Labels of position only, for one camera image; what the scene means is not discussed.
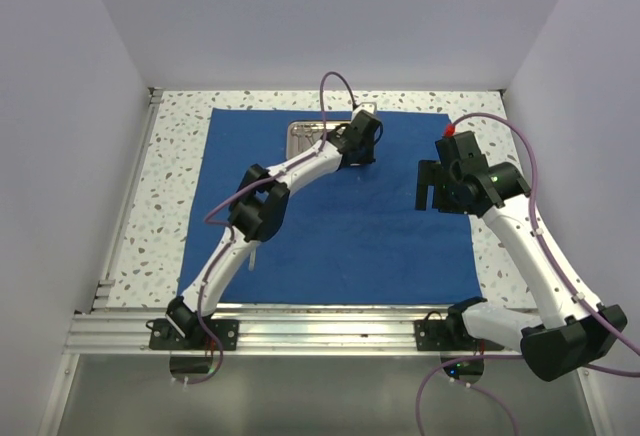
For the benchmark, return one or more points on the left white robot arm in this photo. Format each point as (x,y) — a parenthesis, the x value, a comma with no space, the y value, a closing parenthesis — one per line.
(257,211)

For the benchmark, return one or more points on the aluminium mounting rail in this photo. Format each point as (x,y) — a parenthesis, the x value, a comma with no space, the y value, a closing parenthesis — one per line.
(264,330)

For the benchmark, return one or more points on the steel forceps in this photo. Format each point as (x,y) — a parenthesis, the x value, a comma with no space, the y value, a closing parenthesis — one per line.
(252,259)

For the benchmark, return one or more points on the steel instrument tray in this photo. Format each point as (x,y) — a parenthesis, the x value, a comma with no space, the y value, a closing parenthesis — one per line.
(294,149)

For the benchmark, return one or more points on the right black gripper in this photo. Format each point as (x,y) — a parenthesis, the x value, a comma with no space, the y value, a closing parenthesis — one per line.
(431,173)

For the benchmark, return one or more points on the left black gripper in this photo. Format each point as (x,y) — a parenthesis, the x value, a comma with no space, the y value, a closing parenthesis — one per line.
(366,158)

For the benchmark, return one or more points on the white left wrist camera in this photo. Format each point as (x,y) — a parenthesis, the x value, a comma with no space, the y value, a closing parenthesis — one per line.
(370,107)

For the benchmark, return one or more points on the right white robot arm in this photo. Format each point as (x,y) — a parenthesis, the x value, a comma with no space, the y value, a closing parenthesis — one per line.
(571,327)

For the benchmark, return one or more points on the red cable connector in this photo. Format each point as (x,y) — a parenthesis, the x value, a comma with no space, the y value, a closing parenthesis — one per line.
(449,130)

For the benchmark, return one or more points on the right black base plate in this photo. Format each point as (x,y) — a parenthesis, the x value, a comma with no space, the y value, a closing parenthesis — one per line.
(431,333)

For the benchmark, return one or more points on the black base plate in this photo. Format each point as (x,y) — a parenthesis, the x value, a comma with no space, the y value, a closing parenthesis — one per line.
(164,337)
(431,333)

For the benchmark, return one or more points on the blue surgical cloth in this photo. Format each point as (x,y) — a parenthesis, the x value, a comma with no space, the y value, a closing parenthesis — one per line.
(351,237)

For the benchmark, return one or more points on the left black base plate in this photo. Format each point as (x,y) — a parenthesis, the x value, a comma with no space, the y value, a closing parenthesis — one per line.
(164,337)

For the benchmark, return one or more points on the steel scissors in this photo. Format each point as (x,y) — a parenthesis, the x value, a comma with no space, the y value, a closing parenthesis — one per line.
(305,133)

